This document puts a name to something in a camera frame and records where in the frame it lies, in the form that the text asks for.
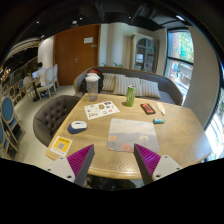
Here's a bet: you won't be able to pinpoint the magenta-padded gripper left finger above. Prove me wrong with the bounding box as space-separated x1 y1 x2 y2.
46 143 96 188

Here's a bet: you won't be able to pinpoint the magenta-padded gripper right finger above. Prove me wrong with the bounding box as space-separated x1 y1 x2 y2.
133 143 183 186

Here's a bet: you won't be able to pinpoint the blue and white computer mouse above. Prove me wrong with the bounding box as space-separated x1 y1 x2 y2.
67 120 88 135

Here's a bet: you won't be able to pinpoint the yellow and white code card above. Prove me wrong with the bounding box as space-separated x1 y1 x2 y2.
49 135 74 158

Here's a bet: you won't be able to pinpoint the black and red flat box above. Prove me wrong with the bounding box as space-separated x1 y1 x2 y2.
139 102 157 116

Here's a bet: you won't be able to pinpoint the grey tufted armchair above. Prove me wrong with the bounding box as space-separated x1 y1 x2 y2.
32 94 83 148

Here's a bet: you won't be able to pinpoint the white sticker sheet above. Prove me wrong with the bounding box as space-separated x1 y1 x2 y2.
83 100 121 121

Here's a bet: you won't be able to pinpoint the green drink can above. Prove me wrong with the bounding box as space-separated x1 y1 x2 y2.
125 84 137 108

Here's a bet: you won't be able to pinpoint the striped cushion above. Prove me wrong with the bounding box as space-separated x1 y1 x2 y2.
112 74 141 97
101 72 118 93
138 78 162 99

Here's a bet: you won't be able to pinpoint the clear shaker bottle white lid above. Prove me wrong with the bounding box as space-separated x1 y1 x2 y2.
85 73 101 103

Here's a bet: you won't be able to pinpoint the grey curved sofa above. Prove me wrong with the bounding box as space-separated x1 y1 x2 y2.
73 66 184 106

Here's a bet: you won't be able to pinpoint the black and red backpack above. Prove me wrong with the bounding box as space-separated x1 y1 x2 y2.
79 68 104 94

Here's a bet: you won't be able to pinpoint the white dining chairs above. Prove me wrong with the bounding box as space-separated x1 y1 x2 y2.
35 63 60 100

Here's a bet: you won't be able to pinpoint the blue round-back chairs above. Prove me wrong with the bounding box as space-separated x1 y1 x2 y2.
0 78 27 159

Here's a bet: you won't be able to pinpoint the glass-door cabinet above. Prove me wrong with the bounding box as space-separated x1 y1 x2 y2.
129 32 160 74

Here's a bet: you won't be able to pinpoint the wooden door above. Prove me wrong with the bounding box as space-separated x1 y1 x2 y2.
53 23 102 87

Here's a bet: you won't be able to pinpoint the window with dark frame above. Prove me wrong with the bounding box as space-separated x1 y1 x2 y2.
204 98 224 161
163 28 195 96

